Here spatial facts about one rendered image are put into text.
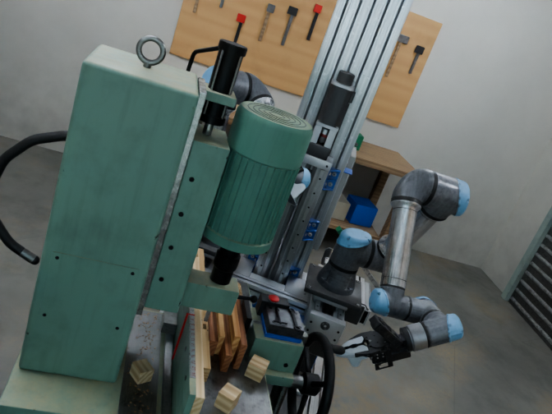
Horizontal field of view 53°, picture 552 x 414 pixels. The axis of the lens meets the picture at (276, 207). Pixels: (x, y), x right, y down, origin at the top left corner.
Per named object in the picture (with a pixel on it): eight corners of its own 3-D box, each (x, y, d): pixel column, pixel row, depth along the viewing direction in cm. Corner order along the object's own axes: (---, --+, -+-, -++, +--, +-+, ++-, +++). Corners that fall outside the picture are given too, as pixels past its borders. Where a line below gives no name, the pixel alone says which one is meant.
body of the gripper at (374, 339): (374, 372, 155) (414, 361, 156) (370, 348, 151) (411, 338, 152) (365, 354, 162) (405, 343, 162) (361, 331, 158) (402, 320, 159)
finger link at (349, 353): (341, 374, 154) (372, 365, 155) (338, 358, 152) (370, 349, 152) (338, 366, 157) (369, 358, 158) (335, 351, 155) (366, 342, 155)
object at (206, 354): (205, 382, 126) (210, 369, 125) (197, 380, 126) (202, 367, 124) (200, 259, 177) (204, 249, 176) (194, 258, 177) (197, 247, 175)
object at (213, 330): (213, 356, 135) (218, 342, 134) (204, 355, 135) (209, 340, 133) (209, 308, 154) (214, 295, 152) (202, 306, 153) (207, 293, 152)
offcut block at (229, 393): (236, 404, 123) (242, 390, 121) (227, 415, 119) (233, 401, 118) (222, 395, 124) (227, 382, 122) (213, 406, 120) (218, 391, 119)
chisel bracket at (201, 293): (229, 321, 136) (240, 292, 133) (173, 310, 133) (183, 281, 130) (227, 304, 143) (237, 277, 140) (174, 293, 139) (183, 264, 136)
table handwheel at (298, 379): (290, 402, 170) (316, 465, 142) (228, 393, 164) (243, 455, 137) (318, 316, 165) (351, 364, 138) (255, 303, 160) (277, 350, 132)
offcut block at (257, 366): (243, 375, 133) (248, 362, 131) (249, 365, 137) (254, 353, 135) (259, 383, 132) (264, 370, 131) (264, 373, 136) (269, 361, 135)
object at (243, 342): (238, 370, 134) (247, 345, 131) (232, 369, 134) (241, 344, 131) (230, 309, 157) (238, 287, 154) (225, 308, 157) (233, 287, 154)
